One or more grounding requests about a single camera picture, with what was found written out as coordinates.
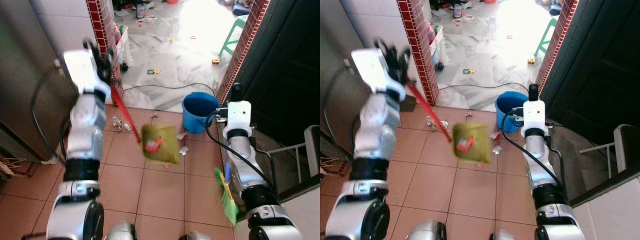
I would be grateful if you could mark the green bristle hand broom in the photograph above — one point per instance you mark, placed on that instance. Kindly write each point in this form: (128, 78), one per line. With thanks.
(227, 197)

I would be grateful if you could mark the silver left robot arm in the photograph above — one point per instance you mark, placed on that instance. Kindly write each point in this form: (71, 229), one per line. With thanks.
(86, 125)
(375, 130)

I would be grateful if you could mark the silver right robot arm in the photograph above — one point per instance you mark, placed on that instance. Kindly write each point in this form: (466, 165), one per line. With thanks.
(245, 160)
(537, 160)

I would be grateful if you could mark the white rack with bottles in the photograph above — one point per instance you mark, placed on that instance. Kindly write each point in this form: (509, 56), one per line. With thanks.
(122, 47)
(437, 47)

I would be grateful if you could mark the blue plastic bucket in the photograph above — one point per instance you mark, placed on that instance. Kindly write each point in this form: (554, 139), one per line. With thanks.
(509, 111)
(197, 112)

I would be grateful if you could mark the grey steel fridge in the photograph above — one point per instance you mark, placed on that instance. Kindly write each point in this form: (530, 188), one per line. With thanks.
(25, 75)
(340, 60)

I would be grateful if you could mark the green and yellow toy piece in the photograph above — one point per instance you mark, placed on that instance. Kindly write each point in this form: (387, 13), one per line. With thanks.
(469, 71)
(153, 71)

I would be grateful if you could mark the clear crumpled plastic wrapper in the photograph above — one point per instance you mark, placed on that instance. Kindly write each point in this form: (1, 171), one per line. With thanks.
(119, 124)
(432, 122)

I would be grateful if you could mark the green plastic stool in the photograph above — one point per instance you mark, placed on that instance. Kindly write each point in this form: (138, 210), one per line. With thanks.
(546, 36)
(232, 35)

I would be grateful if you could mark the red and white paper scrap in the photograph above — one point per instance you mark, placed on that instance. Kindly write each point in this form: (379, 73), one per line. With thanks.
(495, 135)
(181, 135)

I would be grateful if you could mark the brown paper scrap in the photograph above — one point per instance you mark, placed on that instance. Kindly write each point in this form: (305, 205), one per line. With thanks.
(154, 115)
(469, 114)

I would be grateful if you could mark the small clear plastic wrapper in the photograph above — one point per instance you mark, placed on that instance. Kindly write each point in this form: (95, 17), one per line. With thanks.
(496, 149)
(183, 150)

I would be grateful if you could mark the bundle of pale sticks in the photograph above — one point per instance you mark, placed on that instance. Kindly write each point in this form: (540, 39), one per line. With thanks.
(330, 164)
(12, 165)

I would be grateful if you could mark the silver right robot leg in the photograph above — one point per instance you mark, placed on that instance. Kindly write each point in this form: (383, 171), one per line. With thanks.
(196, 236)
(501, 236)

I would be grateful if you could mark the silver robot leg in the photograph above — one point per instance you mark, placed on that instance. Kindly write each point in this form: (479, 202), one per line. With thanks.
(122, 231)
(501, 236)
(196, 236)
(427, 231)

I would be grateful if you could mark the silver left robot leg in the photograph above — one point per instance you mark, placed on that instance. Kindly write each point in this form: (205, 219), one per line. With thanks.
(122, 231)
(427, 231)

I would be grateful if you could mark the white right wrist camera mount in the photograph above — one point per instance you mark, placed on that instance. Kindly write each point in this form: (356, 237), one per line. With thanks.
(537, 114)
(237, 115)

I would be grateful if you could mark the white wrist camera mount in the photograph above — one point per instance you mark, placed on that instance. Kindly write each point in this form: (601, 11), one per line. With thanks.
(82, 67)
(537, 114)
(372, 67)
(237, 115)

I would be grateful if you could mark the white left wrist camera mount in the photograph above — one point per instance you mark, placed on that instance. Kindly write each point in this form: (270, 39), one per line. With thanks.
(82, 67)
(372, 67)

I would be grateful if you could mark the white metal chair frame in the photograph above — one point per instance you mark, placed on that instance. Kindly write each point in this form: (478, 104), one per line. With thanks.
(627, 145)
(312, 147)

